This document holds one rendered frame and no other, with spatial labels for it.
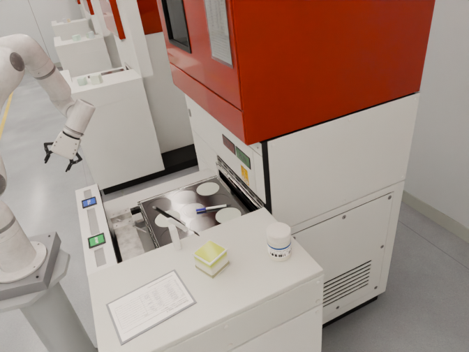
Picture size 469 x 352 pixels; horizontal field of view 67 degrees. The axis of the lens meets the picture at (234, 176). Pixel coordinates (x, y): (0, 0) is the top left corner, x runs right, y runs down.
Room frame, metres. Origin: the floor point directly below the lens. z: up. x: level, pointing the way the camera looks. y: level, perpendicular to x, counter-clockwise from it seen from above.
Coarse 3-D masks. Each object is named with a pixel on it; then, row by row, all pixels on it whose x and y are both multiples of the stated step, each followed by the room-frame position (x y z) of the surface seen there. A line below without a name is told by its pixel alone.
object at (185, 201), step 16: (176, 192) 1.28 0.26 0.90; (192, 192) 1.26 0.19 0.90; (224, 192) 1.23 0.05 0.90; (144, 208) 1.19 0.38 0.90; (160, 208) 1.18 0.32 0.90; (176, 208) 1.16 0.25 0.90; (192, 208) 1.15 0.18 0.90; (240, 208) 1.11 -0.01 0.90; (192, 224) 1.05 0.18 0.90; (208, 224) 1.04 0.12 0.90; (160, 240) 0.98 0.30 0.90
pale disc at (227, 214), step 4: (224, 208) 1.12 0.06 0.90; (228, 208) 1.12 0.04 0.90; (232, 208) 1.11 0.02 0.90; (220, 212) 1.10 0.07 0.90; (224, 212) 1.09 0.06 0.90; (228, 212) 1.09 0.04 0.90; (232, 212) 1.09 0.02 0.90; (236, 212) 1.08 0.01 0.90; (240, 212) 1.08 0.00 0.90; (216, 216) 1.08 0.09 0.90; (220, 216) 1.08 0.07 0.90; (224, 216) 1.07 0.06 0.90; (228, 216) 1.07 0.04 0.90; (232, 216) 1.07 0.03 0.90; (236, 216) 1.06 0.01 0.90; (240, 216) 1.06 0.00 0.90; (220, 220) 1.05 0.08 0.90; (224, 220) 1.05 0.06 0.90; (228, 220) 1.04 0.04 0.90
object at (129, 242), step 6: (120, 234) 1.07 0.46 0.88; (126, 234) 1.06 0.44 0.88; (132, 234) 1.06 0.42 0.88; (120, 240) 1.03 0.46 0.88; (126, 240) 1.03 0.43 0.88; (132, 240) 1.02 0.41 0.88; (138, 240) 1.02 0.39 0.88; (120, 246) 1.00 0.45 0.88; (126, 246) 1.00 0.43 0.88; (132, 246) 0.99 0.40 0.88; (138, 246) 0.99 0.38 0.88; (120, 252) 0.97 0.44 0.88; (126, 252) 0.96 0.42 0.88; (132, 252) 0.96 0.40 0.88; (138, 252) 0.95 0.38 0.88; (144, 252) 0.95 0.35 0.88; (126, 258) 0.93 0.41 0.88
